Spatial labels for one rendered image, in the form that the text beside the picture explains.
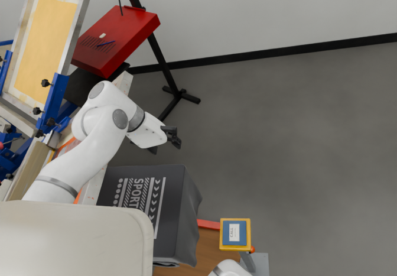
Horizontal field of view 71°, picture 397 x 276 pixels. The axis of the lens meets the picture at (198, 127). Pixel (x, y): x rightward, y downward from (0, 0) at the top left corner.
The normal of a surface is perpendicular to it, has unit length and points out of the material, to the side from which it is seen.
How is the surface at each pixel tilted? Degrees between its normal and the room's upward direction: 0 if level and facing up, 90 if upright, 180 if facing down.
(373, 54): 0
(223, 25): 90
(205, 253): 0
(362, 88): 0
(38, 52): 32
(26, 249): 11
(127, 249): 88
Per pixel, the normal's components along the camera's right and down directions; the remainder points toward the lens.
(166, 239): -0.23, -0.56
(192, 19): -0.08, 0.82
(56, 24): -0.49, -0.08
